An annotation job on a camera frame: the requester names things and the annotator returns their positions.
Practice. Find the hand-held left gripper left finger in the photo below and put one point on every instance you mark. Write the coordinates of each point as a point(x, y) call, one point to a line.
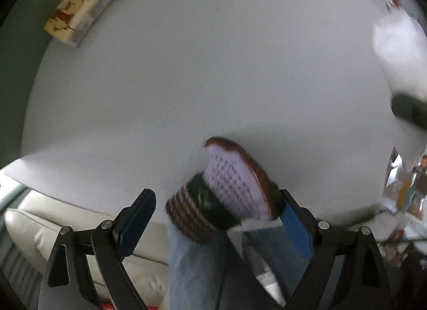
point(136, 226)

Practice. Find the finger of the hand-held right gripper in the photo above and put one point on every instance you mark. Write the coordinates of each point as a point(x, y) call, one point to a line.
point(409, 108)

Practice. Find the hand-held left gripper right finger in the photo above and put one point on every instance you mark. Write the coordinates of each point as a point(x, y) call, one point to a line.
point(297, 233)

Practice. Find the purple knit shoe brown sole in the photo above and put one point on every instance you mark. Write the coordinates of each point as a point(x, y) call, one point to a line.
point(233, 190)

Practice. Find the cream leather sofa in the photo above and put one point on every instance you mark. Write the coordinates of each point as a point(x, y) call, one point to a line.
point(66, 230)

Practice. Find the pile of snack packets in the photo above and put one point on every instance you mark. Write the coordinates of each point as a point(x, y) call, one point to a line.
point(407, 190)

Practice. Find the yellow cartoon print box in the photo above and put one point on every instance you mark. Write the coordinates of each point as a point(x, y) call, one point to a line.
point(86, 6)

